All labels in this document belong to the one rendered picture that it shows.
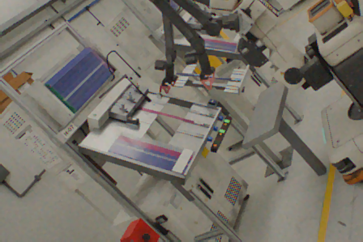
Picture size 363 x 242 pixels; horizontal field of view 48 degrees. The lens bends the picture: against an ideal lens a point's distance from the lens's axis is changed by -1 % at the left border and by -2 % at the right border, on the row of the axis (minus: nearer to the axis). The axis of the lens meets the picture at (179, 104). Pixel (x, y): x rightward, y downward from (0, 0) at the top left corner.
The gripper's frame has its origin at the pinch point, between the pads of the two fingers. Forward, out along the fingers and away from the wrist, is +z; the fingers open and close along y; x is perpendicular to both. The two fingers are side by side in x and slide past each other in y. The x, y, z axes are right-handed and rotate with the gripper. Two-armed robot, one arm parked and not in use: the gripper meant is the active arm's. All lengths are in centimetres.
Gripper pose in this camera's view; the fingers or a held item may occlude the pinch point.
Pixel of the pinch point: (169, 89)
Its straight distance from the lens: 282.9
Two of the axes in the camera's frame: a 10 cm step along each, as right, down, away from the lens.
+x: 9.2, 2.6, -2.9
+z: -0.2, 7.9, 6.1
